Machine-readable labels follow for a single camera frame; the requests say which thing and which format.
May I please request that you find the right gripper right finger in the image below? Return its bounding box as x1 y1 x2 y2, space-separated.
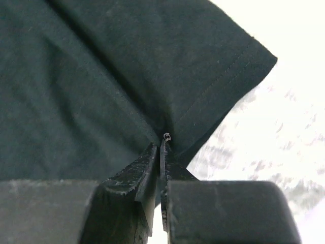
160 139 301 243

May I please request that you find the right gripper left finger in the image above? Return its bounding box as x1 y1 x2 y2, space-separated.
1 145 157 243

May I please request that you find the black t shirt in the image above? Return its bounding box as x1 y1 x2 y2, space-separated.
1 1 277 180

